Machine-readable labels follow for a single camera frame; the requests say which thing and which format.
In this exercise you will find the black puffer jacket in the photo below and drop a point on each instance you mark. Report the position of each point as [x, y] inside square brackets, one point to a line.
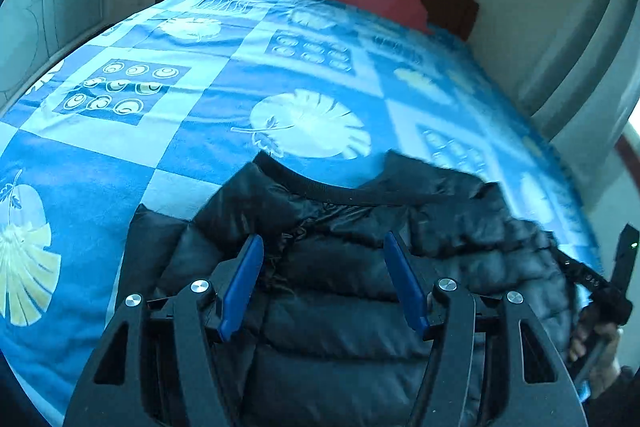
[325, 267]

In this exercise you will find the person's right hand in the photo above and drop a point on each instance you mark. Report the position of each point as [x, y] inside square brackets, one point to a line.
[612, 359]

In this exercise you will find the window with white frame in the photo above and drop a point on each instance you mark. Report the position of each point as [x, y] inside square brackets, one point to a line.
[636, 122]

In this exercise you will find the long grey curtain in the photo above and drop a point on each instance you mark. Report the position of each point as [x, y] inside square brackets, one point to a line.
[575, 82]

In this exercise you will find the wooden window sill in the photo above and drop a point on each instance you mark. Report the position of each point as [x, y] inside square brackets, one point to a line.
[629, 157]

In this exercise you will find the frosted glass door wardrobe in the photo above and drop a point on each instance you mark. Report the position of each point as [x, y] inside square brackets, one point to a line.
[50, 7]

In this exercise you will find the person's right forearm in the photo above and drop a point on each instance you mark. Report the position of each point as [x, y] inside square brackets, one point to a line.
[620, 407]

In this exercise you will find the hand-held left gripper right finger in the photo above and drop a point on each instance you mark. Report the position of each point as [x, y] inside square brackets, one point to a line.
[405, 282]

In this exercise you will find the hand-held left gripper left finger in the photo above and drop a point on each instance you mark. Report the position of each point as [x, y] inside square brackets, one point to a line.
[242, 287]

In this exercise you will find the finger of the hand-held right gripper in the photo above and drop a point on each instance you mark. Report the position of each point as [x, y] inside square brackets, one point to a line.
[570, 264]

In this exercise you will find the blue patterned bed sheet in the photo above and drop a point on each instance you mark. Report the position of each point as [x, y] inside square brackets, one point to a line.
[200, 117]

